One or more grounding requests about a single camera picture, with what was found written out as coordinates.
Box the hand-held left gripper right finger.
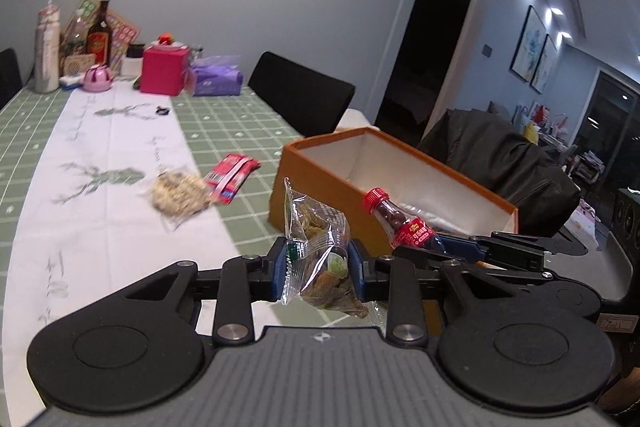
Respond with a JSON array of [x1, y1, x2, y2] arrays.
[[346, 238, 503, 349]]

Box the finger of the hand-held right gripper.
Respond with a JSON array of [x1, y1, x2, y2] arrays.
[[391, 246, 553, 295], [437, 230, 589, 271]]

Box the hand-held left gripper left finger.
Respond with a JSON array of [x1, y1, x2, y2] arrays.
[[122, 237, 290, 349]]

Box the small cola bottle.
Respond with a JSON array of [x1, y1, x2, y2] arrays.
[[362, 187, 447, 258]]

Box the green raisin packet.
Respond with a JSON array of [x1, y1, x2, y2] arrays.
[[282, 177, 384, 323]]

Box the orange cardboard box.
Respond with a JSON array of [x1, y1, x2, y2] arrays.
[[268, 127, 521, 269]]

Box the dark jacket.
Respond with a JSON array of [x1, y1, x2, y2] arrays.
[[417, 108, 584, 238]]

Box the black speaker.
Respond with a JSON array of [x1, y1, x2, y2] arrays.
[[615, 188, 640, 254]]

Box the red snack packet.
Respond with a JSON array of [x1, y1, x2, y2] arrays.
[[204, 153, 262, 206]]

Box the rice puff snack packet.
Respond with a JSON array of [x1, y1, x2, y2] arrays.
[[147, 171, 214, 231]]

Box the cluttered desk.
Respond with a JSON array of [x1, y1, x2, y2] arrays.
[[510, 99, 609, 184]]

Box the black chair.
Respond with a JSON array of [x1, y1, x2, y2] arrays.
[[248, 52, 357, 139], [0, 48, 23, 110]]

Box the glass sliding door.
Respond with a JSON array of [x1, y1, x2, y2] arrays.
[[575, 67, 640, 208]]

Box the purple tissue pack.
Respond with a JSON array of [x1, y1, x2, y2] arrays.
[[189, 56, 245, 98]]

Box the pink box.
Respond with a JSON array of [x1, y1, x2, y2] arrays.
[[139, 46, 192, 96]]

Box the white jar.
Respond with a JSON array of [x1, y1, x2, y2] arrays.
[[121, 44, 146, 76]]

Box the pink round container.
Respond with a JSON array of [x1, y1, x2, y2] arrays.
[[82, 64, 115, 93]]

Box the patterned card board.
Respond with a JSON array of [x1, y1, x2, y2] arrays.
[[75, 0, 142, 72]]

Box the beige small radio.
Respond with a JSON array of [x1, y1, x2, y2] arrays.
[[61, 53, 96, 78]]

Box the dark sauce bottle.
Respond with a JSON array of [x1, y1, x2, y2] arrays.
[[86, 0, 112, 66]]

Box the clear plastic bottle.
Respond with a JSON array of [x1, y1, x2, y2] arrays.
[[62, 9, 91, 58]]

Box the white thermos bottle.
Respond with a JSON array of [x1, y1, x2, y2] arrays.
[[34, 2, 64, 93]]

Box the black chair back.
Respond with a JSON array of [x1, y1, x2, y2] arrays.
[[0, 48, 23, 110]]

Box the framed wall picture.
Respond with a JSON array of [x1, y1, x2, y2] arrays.
[[510, 4, 547, 84], [530, 34, 559, 94]]

